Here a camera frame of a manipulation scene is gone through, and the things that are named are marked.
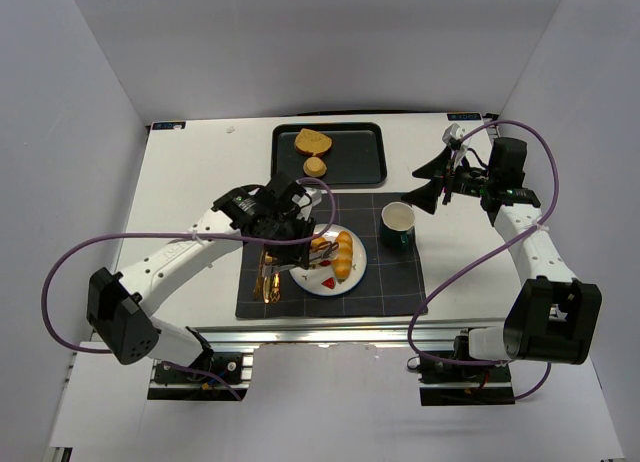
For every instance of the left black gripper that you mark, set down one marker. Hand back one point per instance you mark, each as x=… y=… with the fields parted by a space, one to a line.
x=288 y=252

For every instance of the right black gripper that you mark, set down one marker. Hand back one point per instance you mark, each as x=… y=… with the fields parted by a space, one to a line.
x=447 y=180

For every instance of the orange bagel donut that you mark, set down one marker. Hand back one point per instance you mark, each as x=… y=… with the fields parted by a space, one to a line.
x=321 y=251

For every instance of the striped bread roll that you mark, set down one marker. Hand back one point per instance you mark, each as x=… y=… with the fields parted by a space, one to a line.
x=342 y=259

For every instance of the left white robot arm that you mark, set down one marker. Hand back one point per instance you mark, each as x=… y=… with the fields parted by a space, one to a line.
x=122 y=305

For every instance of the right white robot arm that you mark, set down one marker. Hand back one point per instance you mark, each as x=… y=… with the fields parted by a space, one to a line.
x=554 y=316

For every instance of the sliced brown bread loaf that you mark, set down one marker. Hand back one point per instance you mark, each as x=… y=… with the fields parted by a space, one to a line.
x=312 y=143

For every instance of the white watermelon pattern plate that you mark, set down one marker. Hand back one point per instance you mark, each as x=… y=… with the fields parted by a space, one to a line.
x=320 y=281

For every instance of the green mug white interior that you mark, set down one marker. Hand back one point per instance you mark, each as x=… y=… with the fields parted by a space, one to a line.
x=397 y=225

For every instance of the gold spoon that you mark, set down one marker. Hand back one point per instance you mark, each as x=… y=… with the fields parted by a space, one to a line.
x=275 y=288

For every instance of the gold fork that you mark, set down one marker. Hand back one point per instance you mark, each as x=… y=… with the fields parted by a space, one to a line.
x=258 y=291

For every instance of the right blue corner label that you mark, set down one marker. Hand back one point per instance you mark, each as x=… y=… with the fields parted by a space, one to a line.
x=464 y=116

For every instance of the blue corner label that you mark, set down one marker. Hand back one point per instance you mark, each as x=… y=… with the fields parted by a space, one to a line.
x=168 y=125
x=464 y=116

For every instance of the small round bun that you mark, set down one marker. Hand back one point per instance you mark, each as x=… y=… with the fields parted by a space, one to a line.
x=315 y=167

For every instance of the black rectangular tray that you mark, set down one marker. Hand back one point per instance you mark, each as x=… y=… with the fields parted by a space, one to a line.
x=356 y=157

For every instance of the dark checked placemat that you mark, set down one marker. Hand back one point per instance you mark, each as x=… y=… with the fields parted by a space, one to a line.
x=392 y=285

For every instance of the left blue corner label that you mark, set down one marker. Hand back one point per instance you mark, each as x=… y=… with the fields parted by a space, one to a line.
x=168 y=125

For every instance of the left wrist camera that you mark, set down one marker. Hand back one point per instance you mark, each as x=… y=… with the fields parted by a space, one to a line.
x=311 y=198

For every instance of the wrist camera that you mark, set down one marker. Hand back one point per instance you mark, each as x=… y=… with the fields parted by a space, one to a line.
x=454 y=133
x=311 y=198

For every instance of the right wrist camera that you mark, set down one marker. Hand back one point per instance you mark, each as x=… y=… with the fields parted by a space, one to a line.
x=454 y=133

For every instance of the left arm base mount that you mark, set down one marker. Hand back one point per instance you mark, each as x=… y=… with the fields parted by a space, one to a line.
x=187 y=368

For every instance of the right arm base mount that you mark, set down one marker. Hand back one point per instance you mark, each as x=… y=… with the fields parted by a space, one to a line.
x=443 y=382

